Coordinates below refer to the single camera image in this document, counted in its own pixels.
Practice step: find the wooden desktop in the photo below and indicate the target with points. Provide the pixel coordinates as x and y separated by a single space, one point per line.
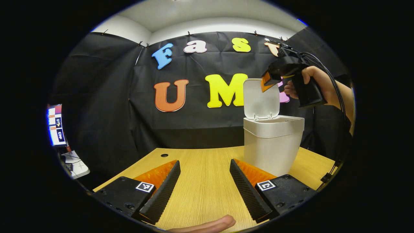
203 174

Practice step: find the black keyboard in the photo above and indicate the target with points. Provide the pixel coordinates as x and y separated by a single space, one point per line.
68 166

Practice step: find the computer monitor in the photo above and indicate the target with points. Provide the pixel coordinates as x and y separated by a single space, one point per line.
56 126

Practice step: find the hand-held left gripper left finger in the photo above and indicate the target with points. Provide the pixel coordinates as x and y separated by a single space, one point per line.
163 194

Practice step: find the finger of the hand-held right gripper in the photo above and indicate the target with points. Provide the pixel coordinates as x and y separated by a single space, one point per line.
266 81

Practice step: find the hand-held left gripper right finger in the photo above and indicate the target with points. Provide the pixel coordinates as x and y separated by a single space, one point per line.
245 191

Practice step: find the white desktop garbage bin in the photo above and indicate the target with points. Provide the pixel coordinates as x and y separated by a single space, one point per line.
271 152

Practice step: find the white side table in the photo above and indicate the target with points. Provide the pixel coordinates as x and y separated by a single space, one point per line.
81 168

